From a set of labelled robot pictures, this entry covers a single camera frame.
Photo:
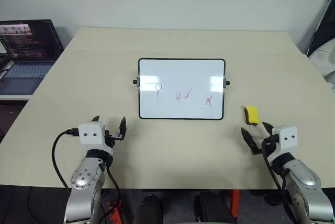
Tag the dark rounded shape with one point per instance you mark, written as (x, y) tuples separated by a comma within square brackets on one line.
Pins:
[(150, 211), (212, 208)]

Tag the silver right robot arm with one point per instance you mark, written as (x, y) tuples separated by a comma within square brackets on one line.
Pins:
[(303, 179)]

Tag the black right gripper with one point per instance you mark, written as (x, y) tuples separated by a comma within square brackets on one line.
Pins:
[(269, 143)]

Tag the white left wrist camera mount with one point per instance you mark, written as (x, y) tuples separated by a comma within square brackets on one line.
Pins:
[(90, 135)]

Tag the white side desk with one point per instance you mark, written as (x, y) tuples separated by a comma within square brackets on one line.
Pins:
[(15, 96)]

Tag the light grey cloth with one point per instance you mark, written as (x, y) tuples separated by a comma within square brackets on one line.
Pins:
[(324, 59)]

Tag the yellow sponge eraser black base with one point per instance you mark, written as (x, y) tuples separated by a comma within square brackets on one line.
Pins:
[(252, 114)]

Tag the white whiteboard with black frame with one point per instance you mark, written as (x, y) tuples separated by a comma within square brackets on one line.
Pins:
[(180, 77)]

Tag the orange table leg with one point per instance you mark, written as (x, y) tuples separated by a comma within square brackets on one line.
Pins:
[(116, 212), (234, 203)]

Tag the black framed panel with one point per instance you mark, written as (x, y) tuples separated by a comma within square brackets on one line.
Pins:
[(320, 25)]

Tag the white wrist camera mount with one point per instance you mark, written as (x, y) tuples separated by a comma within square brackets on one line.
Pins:
[(90, 135), (286, 137)]

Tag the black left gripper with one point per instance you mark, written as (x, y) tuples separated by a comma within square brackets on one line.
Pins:
[(112, 137)]

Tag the open grey laptop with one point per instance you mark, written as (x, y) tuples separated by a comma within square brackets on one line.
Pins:
[(28, 51)]

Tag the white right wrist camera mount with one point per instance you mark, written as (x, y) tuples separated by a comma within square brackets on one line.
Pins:
[(286, 137)]

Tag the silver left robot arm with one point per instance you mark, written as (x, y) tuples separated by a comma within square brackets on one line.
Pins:
[(85, 177)]

